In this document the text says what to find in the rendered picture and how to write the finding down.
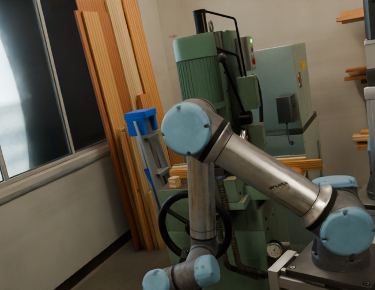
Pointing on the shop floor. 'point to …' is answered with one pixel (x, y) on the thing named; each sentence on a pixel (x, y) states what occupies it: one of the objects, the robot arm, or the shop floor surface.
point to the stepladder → (152, 172)
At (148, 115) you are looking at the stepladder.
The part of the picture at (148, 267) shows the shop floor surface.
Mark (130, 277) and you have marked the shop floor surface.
